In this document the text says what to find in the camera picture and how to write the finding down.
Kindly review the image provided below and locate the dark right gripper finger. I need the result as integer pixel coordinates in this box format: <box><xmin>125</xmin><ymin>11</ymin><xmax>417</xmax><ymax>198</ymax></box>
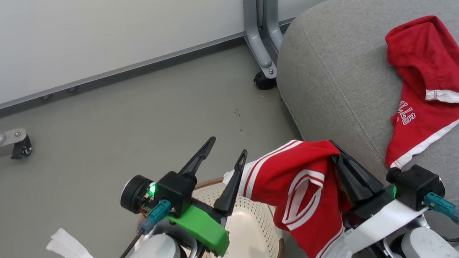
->
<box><xmin>332</xmin><ymin>136</ymin><xmax>386</xmax><ymax>204</ymax></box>
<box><xmin>332</xmin><ymin>154</ymin><xmax>373</xmax><ymax>211</ymax></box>

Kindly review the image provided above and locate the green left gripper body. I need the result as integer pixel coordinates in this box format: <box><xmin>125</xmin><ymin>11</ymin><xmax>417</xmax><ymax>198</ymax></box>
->
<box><xmin>159</xmin><ymin>166</ymin><xmax>231</xmax><ymax>258</ymax></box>

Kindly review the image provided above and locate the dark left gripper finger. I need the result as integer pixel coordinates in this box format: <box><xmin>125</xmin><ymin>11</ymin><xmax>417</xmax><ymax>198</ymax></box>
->
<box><xmin>176</xmin><ymin>137</ymin><xmax>220</xmax><ymax>179</ymax></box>
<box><xmin>209</xmin><ymin>149</ymin><xmax>253</xmax><ymax>215</ymax></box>

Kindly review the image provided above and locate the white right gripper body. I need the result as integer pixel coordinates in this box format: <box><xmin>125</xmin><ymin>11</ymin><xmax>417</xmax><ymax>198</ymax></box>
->
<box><xmin>339</xmin><ymin>186</ymin><xmax>431</xmax><ymax>255</ymax></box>

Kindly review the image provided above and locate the red garment with white stripes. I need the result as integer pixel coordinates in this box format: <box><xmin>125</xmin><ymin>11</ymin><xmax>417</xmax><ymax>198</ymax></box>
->
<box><xmin>220</xmin><ymin>135</ymin><xmax>358</xmax><ymax>258</ymax></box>

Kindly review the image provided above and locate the red garment with white hem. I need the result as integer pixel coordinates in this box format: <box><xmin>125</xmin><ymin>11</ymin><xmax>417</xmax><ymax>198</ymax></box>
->
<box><xmin>372</xmin><ymin>13</ymin><xmax>459</xmax><ymax>170</ymax></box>

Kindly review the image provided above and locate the grey fabric sofa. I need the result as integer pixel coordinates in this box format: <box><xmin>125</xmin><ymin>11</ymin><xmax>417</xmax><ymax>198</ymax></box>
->
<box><xmin>269</xmin><ymin>0</ymin><xmax>459</xmax><ymax>255</ymax></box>

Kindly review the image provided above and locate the white perforated laundry basket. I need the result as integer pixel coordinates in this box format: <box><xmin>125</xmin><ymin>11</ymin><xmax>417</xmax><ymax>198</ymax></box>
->
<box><xmin>134</xmin><ymin>172</ymin><xmax>287</xmax><ymax>258</ymax></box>

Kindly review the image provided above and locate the black caster wheel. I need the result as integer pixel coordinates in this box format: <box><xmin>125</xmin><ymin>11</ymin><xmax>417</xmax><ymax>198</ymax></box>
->
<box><xmin>253</xmin><ymin>70</ymin><xmax>278</xmax><ymax>91</ymax></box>
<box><xmin>8</xmin><ymin>135</ymin><xmax>34</xmax><ymax>161</ymax></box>

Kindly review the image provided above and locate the teal left cable connector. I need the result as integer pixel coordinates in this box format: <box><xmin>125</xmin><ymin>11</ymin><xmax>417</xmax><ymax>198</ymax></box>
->
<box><xmin>137</xmin><ymin>199</ymin><xmax>175</xmax><ymax>235</ymax></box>

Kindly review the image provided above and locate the teal cable connector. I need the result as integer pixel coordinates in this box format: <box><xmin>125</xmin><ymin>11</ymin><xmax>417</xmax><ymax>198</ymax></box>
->
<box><xmin>137</xmin><ymin>199</ymin><xmax>175</xmax><ymax>235</ymax></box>
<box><xmin>423</xmin><ymin>190</ymin><xmax>459</xmax><ymax>229</ymax></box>

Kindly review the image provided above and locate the teal right cable connector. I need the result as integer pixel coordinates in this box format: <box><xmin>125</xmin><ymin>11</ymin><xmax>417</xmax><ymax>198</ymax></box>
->
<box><xmin>423</xmin><ymin>190</ymin><xmax>459</xmax><ymax>229</ymax></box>

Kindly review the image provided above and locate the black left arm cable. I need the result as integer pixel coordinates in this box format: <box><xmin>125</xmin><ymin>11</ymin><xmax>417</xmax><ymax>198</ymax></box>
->
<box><xmin>101</xmin><ymin>229</ymin><xmax>148</xmax><ymax>258</ymax></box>

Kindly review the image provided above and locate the grey partition bottom rail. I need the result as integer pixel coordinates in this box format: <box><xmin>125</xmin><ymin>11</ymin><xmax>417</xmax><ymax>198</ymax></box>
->
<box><xmin>0</xmin><ymin>16</ymin><xmax>307</xmax><ymax>123</ymax></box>

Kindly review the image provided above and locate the grey partition foot bracket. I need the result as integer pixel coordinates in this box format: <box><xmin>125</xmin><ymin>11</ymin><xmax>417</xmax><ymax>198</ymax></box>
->
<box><xmin>263</xmin><ymin>0</ymin><xmax>286</xmax><ymax>54</ymax></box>
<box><xmin>241</xmin><ymin>0</ymin><xmax>278</xmax><ymax>81</ymax></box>

